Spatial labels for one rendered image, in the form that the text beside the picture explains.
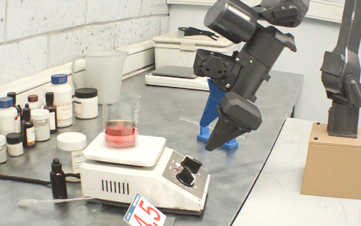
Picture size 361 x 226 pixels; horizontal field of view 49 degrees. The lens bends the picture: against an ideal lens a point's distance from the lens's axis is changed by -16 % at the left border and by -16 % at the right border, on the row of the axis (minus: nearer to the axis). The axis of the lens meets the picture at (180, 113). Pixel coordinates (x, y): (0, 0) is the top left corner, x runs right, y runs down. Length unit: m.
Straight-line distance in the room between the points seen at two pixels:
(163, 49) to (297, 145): 0.90
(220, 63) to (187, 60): 1.13
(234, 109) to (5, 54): 0.71
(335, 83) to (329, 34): 1.29
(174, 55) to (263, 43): 1.14
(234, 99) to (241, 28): 0.11
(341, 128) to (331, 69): 0.11
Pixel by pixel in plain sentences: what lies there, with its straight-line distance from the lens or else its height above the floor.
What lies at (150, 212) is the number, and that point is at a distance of 0.67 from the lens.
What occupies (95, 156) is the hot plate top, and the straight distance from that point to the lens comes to 0.71.
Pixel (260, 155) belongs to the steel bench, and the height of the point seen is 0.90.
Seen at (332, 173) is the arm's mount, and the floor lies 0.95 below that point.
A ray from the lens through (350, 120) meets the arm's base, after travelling 0.81.
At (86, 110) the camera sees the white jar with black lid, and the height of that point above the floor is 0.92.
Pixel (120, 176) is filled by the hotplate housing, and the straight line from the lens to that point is 0.70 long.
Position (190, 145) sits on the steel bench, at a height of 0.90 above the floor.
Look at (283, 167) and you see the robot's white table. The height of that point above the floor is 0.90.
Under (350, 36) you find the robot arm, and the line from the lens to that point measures 0.80.
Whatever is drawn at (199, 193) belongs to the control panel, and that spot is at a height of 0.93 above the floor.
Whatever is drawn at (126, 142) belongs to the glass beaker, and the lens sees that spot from 0.72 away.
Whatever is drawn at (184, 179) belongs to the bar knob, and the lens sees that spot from 0.72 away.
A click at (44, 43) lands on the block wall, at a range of 1.31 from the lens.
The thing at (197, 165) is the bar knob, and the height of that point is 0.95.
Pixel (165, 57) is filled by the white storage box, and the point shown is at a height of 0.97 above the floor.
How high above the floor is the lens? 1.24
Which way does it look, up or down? 15 degrees down
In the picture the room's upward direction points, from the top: 2 degrees clockwise
